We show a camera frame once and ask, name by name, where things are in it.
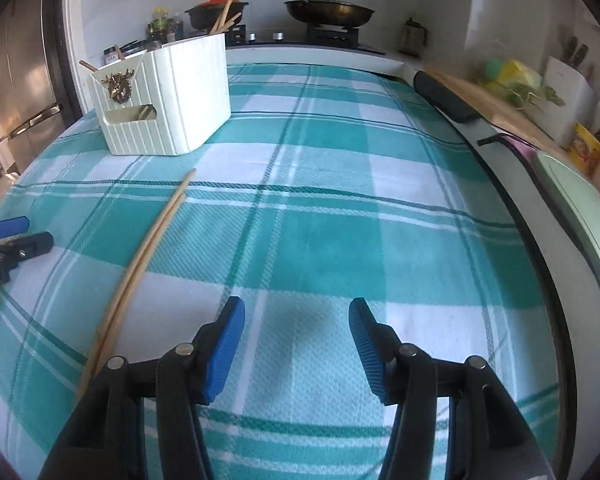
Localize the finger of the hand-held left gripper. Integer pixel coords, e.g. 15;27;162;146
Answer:
0;216;31;242
0;232;55;262

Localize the yellow green bag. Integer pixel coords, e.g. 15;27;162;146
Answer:
495;59;543;91

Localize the light green tray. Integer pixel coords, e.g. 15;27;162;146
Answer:
535;152;600;311

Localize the teal checked tablecloth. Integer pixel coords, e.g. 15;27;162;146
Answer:
0;62;563;480

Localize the black padded rest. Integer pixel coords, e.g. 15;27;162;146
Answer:
412;71;481;124

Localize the white ribbed utensil holder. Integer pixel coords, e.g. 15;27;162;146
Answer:
89;34;232;157

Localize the row of spice jars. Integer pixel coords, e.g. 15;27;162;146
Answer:
122;40;162;56

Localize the steel refrigerator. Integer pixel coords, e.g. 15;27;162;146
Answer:
0;0;78;181

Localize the glass jug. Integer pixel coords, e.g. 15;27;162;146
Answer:
400;17;428;58

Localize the black gas stove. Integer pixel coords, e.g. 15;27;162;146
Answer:
225;25;387;56

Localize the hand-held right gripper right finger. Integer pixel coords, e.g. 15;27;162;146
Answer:
348;298;556;480

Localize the black cable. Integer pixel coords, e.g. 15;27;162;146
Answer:
477;132;538;183

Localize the yellow cap sauce bottle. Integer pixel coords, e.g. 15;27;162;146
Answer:
151;7;169;43

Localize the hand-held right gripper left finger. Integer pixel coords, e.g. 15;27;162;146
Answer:
37;296;246;480

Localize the white knife block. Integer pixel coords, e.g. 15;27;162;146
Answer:
540;35;596;146

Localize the black frying pan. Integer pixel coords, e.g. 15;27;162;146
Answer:
264;0;376;26

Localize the yellow printed packet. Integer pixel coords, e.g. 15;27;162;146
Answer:
567;122;600;176

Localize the wooden cutting board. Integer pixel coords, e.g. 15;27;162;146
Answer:
425;67;568;153

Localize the black pot with red lid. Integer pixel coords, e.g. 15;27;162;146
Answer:
184;0;249;31

